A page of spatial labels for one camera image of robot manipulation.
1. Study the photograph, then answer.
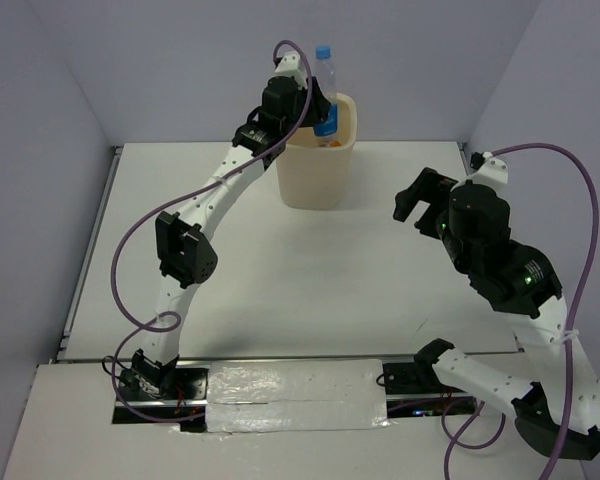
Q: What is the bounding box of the crushed bottle blue label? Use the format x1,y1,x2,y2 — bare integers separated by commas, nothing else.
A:
313,45,338,141

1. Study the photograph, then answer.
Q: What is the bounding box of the orange juice bottle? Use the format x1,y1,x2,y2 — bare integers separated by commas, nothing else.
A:
318,137,341,148

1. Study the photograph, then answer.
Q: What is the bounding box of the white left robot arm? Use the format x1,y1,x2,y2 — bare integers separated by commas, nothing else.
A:
131,76,331,399

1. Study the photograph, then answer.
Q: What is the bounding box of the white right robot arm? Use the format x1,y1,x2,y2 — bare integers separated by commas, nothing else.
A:
393,168,600,461

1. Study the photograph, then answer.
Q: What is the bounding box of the beige plastic bin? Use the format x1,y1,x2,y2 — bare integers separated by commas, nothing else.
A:
275,93,358,210

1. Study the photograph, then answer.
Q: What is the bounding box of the silver tape patch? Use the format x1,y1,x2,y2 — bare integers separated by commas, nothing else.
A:
205,359,389,433

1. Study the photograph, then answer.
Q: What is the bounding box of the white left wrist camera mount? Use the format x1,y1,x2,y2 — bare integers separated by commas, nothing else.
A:
274,50,308,89

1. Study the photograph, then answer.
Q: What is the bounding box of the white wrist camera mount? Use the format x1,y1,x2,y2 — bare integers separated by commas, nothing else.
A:
467,151,509,191
274,50,308,89

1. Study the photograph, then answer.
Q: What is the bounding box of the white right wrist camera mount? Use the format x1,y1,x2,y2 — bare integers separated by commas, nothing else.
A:
467,151,509,191

